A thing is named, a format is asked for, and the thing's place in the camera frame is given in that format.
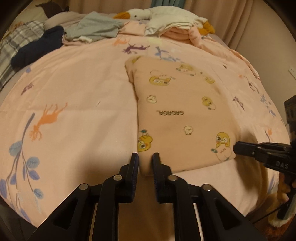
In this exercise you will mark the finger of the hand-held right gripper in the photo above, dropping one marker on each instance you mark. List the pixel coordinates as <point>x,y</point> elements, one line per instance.
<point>245,149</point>

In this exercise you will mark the white folded clothes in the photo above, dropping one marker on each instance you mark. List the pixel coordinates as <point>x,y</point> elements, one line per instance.
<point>159,27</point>

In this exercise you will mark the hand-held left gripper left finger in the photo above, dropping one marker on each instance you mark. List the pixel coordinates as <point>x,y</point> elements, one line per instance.
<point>133,176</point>

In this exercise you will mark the pink printed blanket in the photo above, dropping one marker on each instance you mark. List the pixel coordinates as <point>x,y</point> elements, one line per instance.
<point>81,92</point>

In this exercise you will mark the navy garment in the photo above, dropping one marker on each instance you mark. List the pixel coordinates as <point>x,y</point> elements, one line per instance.
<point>34,48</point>

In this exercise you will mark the blue curtain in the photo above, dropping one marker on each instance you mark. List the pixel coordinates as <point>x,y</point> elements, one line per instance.
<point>166,2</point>

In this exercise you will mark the white goose plush toy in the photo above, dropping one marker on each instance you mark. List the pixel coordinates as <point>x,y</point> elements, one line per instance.
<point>161,11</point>

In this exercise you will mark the pink curtain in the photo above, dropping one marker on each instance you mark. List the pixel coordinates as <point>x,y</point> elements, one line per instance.
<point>104,5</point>
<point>219,14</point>

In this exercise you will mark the grey garment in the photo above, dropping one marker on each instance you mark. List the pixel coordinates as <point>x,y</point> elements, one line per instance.
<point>92,25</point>

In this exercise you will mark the plaid pillow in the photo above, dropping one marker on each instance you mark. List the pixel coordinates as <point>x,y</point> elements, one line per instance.
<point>13,39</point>

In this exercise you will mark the brown cushion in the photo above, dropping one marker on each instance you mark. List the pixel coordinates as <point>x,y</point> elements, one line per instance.
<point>53,8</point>

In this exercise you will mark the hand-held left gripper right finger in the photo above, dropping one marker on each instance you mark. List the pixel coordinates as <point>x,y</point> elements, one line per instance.
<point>157,178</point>

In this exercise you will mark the dark furniture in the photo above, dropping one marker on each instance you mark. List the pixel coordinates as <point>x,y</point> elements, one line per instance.
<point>291,115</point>

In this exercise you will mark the peach printed baby top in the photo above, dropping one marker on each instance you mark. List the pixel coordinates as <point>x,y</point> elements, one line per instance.
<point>185,104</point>

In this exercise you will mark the pink folded clothes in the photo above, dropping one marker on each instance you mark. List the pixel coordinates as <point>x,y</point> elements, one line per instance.
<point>182,33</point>

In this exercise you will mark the pale pink garment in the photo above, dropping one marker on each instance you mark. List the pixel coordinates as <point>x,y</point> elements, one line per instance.
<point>78,40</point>

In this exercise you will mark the person's right hand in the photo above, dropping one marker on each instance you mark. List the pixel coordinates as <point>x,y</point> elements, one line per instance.
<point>282,192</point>

